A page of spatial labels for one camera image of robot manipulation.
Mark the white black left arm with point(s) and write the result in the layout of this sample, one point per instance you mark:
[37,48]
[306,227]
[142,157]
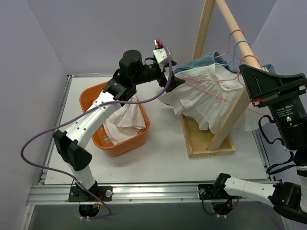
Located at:
[71,143]

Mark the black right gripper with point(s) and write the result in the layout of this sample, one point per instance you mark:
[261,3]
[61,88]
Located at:
[277,96]

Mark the pink wire hanger front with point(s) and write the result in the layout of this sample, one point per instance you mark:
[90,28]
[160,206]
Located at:
[225,86]

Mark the orange plastic basket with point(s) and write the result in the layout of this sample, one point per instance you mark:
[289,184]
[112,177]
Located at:
[100,138]

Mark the white pleated skirt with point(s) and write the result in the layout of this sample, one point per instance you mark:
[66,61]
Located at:
[126,123]

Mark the pink wire hanger rear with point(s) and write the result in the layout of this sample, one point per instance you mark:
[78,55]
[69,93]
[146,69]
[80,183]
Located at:
[228,52]

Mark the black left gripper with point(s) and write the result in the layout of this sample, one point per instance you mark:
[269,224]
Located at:
[162,78]

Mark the blue wire hanger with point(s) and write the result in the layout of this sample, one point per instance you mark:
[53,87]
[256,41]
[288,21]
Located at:
[232,61]

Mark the pink wire hanger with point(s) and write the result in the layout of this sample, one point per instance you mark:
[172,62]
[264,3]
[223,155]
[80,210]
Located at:
[225,86]
[228,52]

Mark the white ruffled skirt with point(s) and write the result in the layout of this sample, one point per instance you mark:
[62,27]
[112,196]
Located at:
[207,110]

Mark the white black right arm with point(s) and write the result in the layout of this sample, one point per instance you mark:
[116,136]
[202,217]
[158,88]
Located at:
[287,199]

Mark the wooden clothes rack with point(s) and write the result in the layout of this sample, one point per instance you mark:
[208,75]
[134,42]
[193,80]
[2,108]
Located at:
[203,143]

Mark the aluminium mounting rail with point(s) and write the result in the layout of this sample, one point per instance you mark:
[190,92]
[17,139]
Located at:
[158,193]

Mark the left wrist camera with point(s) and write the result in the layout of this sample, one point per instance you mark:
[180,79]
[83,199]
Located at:
[161,55]

